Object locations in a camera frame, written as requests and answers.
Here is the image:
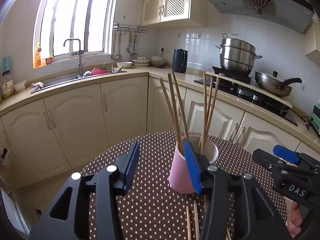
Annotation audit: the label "wooden chopstick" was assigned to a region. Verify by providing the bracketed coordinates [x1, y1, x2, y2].
[193, 203, 200, 240]
[204, 76, 213, 134]
[186, 206, 192, 240]
[159, 78, 177, 138]
[172, 71, 189, 139]
[200, 71, 207, 154]
[168, 74, 183, 155]
[201, 77, 220, 154]
[226, 228, 232, 240]

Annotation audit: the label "cream lower kitchen cabinets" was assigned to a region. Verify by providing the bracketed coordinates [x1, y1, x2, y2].
[1, 73, 319, 188]

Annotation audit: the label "kitchen window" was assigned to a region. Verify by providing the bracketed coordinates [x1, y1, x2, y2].
[33, 0, 117, 69]

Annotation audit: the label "person's right hand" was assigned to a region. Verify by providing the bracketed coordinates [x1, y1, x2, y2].
[286, 202, 303, 238]

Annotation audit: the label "green electronic device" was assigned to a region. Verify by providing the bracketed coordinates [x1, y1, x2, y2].
[310, 103, 320, 136]

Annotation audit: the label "black gas stove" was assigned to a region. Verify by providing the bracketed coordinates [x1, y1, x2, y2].
[194, 67, 298, 126]

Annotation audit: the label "brown polka dot tablecloth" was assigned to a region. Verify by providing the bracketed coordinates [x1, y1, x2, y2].
[82, 132, 287, 239]

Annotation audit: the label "pink cylindrical utensil holder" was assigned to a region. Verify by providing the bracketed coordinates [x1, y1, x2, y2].
[168, 139, 219, 195]

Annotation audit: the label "stainless steel steamer pot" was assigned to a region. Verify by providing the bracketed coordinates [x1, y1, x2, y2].
[215, 34, 262, 76]

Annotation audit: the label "stainless steel sink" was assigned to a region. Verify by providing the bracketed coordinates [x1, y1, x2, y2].
[31, 67, 126, 94]

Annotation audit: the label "small white cup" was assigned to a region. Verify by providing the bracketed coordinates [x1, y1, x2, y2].
[14, 80, 27, 93]

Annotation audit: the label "chrome sink faucet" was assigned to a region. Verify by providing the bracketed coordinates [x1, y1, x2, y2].
[63, 38, 86, 77]

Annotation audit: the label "glass bottle with teal cap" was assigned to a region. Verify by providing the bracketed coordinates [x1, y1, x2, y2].
[1, 56, 15, 99]

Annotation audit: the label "dark blue electric kettle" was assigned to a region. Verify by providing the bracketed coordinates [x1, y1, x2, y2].
[172, 49, 188, 74]

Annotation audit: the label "grey range hood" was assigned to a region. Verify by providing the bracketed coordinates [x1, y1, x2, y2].
[207, 0, 315, 33]

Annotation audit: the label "stack of white plates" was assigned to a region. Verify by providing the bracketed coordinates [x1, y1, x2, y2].
[132, 57, 150, 67]

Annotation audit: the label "white bowl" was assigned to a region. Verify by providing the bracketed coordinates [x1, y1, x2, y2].
[150, 56, 166, 68]

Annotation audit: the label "cream lattice upper cabinet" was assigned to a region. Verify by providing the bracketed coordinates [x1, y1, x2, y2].
[140, 0, 208, 28]

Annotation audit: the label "steel wok with black handle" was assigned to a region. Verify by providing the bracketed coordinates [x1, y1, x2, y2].
[255, 71, 302, 98]

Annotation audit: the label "wall utensil rail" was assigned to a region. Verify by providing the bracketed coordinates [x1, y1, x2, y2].
[113, 23, 148, 34]

